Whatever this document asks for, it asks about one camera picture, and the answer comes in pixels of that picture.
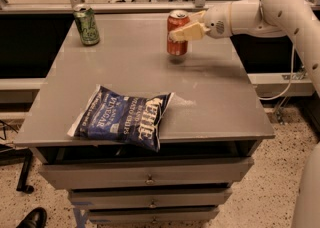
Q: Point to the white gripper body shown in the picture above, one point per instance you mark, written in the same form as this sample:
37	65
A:
217	22

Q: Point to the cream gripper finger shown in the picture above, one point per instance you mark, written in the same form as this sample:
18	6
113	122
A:
198	16
189	32

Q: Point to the red coke can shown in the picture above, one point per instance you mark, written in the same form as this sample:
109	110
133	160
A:
176	43

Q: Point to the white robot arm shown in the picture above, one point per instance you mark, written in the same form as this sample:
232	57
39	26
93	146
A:
272	18

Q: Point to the green soda can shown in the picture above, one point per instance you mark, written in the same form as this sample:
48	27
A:
86	24

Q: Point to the blue kettle chip bag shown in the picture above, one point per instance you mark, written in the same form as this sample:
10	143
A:
125	119

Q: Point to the grey drawer cabinet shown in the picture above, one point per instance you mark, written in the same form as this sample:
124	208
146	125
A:
214	111

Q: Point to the top grey drawer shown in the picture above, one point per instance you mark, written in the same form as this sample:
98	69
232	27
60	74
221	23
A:
146	173

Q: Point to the grey drawer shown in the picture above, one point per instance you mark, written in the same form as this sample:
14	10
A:
153	215
146	173
150	198

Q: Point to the middle grey drawer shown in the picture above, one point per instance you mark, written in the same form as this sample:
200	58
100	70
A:
150	198

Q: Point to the bottom grey drawer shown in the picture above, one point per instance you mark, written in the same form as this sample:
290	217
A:
153	215

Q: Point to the black chair leg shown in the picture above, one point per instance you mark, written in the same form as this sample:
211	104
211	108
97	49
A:
10	156

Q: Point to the black shoe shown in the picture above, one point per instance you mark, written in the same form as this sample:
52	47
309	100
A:
37	218

